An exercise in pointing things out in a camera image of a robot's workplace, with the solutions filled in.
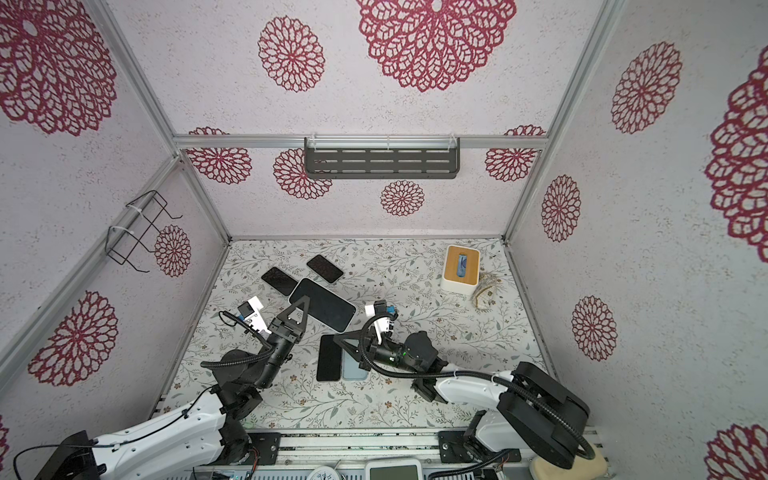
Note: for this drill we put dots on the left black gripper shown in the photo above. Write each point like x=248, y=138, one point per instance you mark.
x=277, y=328

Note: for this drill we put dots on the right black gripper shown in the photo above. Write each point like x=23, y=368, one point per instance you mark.
x=375, y=352

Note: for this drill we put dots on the black phone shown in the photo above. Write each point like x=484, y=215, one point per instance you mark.
x=325, y=306
x=325, y=268
x=280, y=281

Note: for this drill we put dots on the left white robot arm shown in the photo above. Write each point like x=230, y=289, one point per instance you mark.
x=206, y=431

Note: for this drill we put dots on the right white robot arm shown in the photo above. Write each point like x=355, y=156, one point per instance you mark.
x=522, y=408

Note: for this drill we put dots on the white wooden-top tissue box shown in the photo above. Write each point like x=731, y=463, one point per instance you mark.
x=461, y=270

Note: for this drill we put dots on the white round timer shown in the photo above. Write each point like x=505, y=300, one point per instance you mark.
x=324, y=473

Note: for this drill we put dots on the white display device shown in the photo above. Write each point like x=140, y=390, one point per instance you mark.
x=394, y=469

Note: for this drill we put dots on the beige sponge block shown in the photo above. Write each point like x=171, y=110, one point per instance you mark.
x=582, y=469

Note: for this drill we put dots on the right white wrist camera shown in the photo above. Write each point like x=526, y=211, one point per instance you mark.
x=384, y=316

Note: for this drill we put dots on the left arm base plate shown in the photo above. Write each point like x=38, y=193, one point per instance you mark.
x=263, y=448

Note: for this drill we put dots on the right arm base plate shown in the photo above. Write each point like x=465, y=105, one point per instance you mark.
x=457, y=447

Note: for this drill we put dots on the grey wall shelf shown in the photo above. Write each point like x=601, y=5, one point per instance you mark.
x=386, y=160

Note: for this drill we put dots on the black wire wall rack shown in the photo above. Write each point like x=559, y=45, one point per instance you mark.
x=147, y=209

